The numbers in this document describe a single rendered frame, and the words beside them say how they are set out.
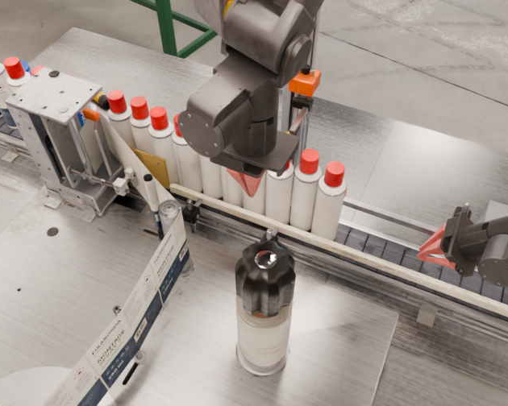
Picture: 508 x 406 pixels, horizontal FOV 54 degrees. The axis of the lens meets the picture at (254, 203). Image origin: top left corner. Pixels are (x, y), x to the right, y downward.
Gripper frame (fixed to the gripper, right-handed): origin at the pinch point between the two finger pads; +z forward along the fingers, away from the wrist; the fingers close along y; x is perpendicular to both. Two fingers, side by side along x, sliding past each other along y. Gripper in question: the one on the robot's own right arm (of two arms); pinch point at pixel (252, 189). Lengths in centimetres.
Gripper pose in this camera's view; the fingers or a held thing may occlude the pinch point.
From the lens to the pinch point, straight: 69.1
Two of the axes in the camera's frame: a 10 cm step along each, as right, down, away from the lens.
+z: -0.1, 6.5, 7.6
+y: 9.1, 3.3, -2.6
